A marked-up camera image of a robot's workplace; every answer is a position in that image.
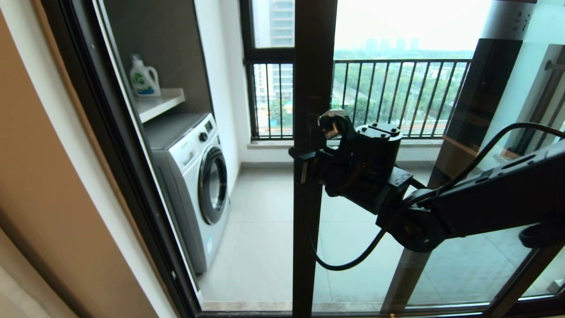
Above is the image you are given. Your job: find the dark framed glass sliding door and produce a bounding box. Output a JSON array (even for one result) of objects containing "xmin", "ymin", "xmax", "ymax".
[{"xmin": 292, "ymin": 0, "xmax": 565, "ymax": 318}]

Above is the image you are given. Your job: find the white front-load washing machine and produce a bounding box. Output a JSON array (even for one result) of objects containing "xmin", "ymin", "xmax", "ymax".
[{"xmin": 143, "ymin": 113, "xmax": 230, "ymax": 275}]

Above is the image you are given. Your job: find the dark framed fixed glass door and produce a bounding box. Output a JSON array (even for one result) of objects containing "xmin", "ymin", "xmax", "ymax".
[{"xmin": 380, "ymin": 38, "xmax": 565, "ymax": 315}]

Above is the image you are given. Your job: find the white laundry detergent bottle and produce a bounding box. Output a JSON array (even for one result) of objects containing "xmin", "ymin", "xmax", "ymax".
[{"xmin": 130, "ymin": 54, "xmax": 162, "ymax": 98}]

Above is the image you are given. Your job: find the dark brown cabinet niche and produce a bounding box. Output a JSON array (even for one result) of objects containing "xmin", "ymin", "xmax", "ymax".
[{"xmin": 102, "ymin": 0, "xmax": 215, "ymax": 116}]

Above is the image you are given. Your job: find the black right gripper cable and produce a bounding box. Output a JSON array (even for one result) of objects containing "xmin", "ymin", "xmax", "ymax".
[{"xmin": 308, "ymin": 121, "xmax": 565, "ymax": 271}]

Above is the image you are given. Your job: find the dark balcony window frame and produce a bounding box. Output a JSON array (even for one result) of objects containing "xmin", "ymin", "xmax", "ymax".
[{"xmin": 240, "ymin": 0, "xmax": 295, "ymax": 142}]

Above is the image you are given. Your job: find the white wall shelf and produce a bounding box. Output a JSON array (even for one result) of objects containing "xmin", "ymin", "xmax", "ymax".
[{"xmin": 135, "ymin": 88, "xmax": 186, "ymax": 124}]

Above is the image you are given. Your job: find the dark outer door frame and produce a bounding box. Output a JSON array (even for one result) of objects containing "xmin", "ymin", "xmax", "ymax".
[{"xmin": 42, "ymin": 0, "xmax": 296, "ymax": 318}]

